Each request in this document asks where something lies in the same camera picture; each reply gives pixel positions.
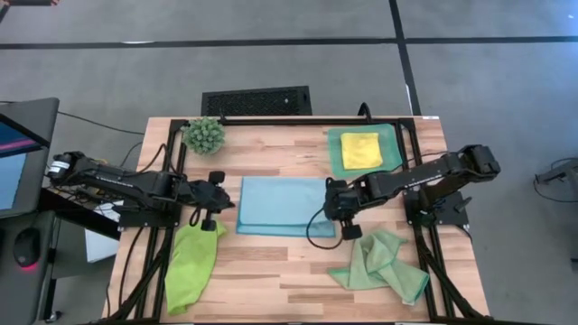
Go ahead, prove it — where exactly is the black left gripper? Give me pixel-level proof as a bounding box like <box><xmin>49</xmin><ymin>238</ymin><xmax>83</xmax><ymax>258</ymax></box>
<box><xmin>182</xmin><ymin>170</ymin><xmax>237</xmax><ymax>233</ymax></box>

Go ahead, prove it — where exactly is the grey stand leg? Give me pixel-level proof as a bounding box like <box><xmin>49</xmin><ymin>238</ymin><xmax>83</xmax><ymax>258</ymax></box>
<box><xmin>533</xmin><ymin>155</ymin><xmax>578</xmax><ymax>203</ymax></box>

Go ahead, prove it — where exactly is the black operator desk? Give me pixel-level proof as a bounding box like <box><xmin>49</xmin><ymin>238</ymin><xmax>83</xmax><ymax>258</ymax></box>
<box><xmin>0</xmin><ymin>187</ymin><xmax>122</xmax><ymax>325</ymax></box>

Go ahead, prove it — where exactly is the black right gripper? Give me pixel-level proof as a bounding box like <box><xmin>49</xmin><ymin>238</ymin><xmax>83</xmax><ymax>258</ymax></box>
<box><xmin>322</xmin><ymin>178</ymin><xmax>368</xmax><ymax>242</ymax></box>

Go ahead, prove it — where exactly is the black aluminium table frame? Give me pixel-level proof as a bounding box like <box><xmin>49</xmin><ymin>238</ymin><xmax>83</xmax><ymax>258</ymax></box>
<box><xmin>101</xmin><ymin>115</ymin><xmax>491</xmax><ymax>325</ymax></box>

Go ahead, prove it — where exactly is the black computer monitor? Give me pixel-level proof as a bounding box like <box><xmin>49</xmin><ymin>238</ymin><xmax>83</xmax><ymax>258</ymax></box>
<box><xmin>0</xmin><ymin>97</ymin><xmax>61</xmax><ymax>220</ymax></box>

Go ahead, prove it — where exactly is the light blue teal-hemmed microfiber towel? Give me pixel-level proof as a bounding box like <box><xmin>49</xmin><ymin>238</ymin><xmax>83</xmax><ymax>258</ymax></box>
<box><xmin>236</xmin><ymin>175</ymin><xmax>338</xmax><ymax>239</ymax></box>

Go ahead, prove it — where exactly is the lime green microfiber towel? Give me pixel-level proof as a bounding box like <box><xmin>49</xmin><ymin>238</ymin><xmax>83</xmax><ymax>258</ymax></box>
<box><xmin>164</xmin><ymin>219</ymin><xmax>228</xmax><ymax>316</ymax></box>

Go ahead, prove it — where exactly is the yellow microfiber towel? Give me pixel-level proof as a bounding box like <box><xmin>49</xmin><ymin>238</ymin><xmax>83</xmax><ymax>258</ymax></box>
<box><xmin>340</xmin><ymin>132</ymin><xmax>384</xmax><ymax>171</ymax></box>

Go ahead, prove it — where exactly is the teal translucent plastic bin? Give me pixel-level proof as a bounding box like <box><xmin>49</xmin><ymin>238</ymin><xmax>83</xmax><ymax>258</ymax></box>
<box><xmin>326</xmin><ymin>123</ymin><xmax>404</xmax><ymax>180</ymax></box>

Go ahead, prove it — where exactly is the white paper sheet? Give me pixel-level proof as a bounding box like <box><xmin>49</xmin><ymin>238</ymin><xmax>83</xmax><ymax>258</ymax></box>
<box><xmin>84</xmin><ymin>200</ymin><xmax>124</xmax><ymax>264</ymax></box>

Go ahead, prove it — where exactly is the artificial plant in white pot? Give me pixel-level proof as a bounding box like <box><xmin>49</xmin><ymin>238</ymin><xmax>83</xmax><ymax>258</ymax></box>
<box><xmin>180</xmin><ymin>116</ymin><xmax>226</xmax><ymax>156</ymax></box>

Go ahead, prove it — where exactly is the black computer mouse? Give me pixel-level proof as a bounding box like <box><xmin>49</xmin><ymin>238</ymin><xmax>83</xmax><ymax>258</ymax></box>
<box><xmin>12</xmin><ymin>227</ymin><xmax>42</xmax><ymax>272</ymax></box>

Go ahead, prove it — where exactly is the thin black floor cable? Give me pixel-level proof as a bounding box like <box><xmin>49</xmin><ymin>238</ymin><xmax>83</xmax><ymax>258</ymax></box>
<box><xmin>56</xmin><ymin>110</ymin><xmax>145</xmax><ymax>136</ymax></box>

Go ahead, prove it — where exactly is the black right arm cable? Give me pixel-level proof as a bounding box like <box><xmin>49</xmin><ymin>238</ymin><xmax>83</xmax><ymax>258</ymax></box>
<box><xmin>305</xmin><ymin>206</ymin><xmax>345</xmax><ymax>251</ymax></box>

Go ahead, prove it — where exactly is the mint green microfiber towel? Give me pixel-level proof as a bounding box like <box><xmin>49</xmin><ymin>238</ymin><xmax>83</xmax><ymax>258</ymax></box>
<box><xmin>328</xmin><ymin>229</ymin><xmax>430</xmax><ymax>307</ymax></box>

